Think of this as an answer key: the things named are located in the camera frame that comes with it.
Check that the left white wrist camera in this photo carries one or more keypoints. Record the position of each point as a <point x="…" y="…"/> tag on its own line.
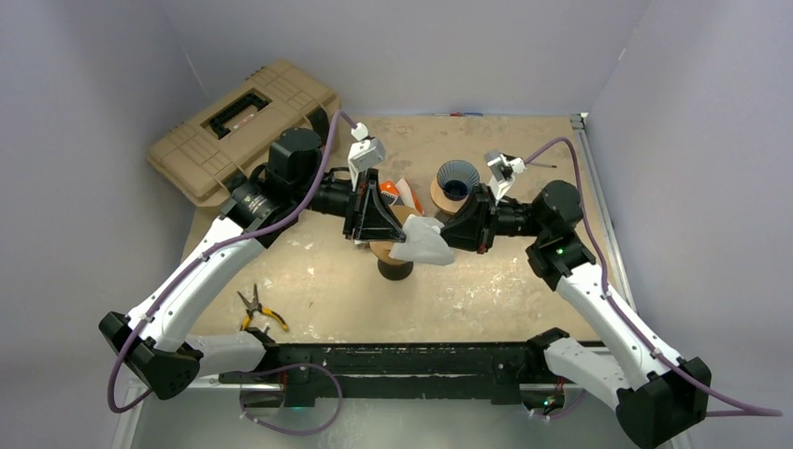
<point x="366" y="152"/>

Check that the tan plastic toolbox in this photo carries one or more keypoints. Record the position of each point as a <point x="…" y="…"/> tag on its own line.
<point x="202" y="156"/>

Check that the wooden dripper stand black base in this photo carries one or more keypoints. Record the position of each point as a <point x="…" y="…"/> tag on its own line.
<point x="390" y="268"/>

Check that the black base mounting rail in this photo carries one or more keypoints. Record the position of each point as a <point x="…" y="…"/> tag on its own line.
<point x="499" y="372"/>

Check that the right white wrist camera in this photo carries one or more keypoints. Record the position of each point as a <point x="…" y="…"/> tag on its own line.
<point x="504" y="169"/>

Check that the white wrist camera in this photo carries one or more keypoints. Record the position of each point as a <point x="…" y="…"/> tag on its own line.
<point x="504" y="169"/>
<point x="366" y="152"/>

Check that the white paper coffee filter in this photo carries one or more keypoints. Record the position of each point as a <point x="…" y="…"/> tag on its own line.
<point x="424" y="243"/>

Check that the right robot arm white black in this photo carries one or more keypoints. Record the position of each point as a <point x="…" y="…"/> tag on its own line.
<point x="652" y="389"/>

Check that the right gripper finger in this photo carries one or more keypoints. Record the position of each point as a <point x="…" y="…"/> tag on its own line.
<point x="467" y="219"/>
<point x="471" y="242"/>

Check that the yellow black screwdriver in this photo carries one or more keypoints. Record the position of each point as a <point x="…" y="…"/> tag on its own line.
<point x="535" y="164"/>

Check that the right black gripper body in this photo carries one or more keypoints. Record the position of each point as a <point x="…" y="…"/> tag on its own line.
<point x="489" y="209"/>

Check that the brown paper coffee filter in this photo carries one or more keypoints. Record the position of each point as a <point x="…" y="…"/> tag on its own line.
<point x="403" y="213"/>

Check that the glass carafe with collar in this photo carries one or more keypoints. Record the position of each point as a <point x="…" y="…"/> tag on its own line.
<point x="443" y="217"/>

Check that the yellow handled pliers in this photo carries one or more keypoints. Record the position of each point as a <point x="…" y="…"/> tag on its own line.
<point x="254" y="306"/>

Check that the wooden ring dripper holder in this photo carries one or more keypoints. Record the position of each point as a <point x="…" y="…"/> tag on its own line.
<point x="444" y="204"/>

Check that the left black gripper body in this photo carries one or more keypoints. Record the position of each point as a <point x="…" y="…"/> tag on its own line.
<point x="354" y="205"/>

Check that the coffee paper filter box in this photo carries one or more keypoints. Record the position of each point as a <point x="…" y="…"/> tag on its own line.
<point x="400" y="193"/>

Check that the red blue pen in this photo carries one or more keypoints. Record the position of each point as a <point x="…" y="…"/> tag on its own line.
<point x="457" y="114"/>

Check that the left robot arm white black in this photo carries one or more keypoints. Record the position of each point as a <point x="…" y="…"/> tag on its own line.
<point x="155" y="340"/>

